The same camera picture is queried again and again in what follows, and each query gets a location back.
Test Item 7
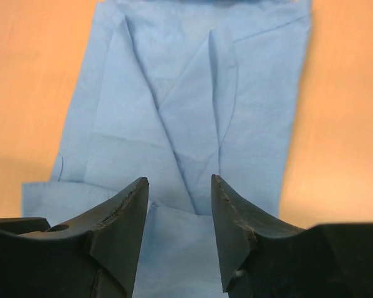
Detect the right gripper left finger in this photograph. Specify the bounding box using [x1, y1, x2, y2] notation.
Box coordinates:
[0, 178, 149, 297]

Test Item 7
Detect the blue long sleeve shirt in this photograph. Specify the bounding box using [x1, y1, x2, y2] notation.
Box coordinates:
[22, 1, 311, 297]

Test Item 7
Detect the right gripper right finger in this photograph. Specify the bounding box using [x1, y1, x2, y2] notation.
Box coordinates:
[211, 175, 373, 297]

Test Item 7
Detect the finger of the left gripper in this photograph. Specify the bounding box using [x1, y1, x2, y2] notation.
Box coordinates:
[0, 217, 51, 233]

